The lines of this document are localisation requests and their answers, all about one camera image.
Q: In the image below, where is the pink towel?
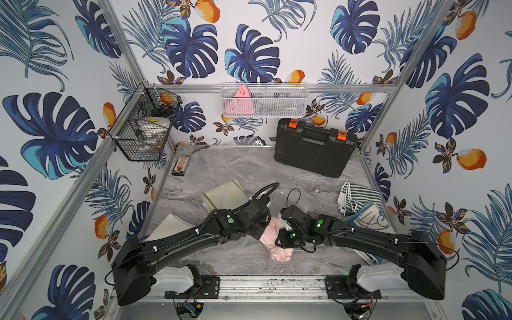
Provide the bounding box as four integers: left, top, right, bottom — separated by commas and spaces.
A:
259, 217, 295, 263

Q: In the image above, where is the cream striped towel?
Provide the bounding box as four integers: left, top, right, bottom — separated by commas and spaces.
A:
201, 179, 249, 212

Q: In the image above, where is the clear plastic vacuum bag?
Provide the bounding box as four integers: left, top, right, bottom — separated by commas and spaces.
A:
157, 188, 328, 275

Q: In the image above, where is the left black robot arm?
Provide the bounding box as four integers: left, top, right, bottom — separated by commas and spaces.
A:
111, 195, 271, 306

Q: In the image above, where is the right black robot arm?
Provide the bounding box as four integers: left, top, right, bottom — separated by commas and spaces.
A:
275, 205, 447, 301

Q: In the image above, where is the black white striped towel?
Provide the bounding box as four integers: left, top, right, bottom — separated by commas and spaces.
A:
337, 181, 384, 215

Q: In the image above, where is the blue white patterned towel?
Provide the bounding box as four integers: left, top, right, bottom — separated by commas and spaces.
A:
343, 204, 396, 265

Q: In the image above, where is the black plastic tool case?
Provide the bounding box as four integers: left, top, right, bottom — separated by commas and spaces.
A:
274, 118, 358, 178

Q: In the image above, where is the small black battery box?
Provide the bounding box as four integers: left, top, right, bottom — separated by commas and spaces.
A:
171, 155, 190, 177

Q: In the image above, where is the pink triangular object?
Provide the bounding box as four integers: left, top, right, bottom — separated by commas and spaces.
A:
224, 85, 255, 117

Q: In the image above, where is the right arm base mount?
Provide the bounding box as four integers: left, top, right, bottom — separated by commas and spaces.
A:
325, 264, 382, 301

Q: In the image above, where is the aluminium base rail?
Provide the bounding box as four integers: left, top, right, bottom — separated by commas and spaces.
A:
139, 276, 429, 303

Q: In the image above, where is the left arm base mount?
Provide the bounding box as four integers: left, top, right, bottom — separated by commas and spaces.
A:
164, 265, 221, 299

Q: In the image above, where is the clear mesh wall tray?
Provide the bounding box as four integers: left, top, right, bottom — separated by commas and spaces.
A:
220, 83, 309, 118

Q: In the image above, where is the black wire basket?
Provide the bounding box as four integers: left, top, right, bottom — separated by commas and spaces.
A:
108, 83, 183, 162

